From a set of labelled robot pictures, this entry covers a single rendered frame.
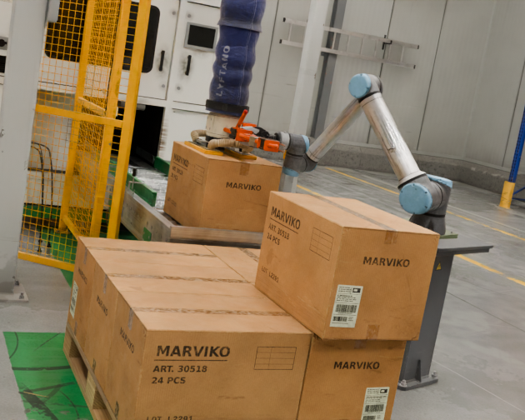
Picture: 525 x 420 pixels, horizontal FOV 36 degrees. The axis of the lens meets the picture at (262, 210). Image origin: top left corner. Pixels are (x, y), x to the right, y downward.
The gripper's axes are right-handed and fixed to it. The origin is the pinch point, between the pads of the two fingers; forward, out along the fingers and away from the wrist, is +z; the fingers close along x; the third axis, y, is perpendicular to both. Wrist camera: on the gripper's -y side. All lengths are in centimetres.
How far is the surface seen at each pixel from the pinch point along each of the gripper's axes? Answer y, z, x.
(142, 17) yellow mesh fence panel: 65, 43, 49
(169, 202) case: 46, 17, -46
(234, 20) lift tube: 19, 8, 55
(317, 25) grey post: 272, -162, 78
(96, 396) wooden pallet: -86, 77, -100
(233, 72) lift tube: 18.2, 3.8, 29.7
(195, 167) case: 12.8, 17.4, -21.1
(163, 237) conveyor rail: -2, 33, -55
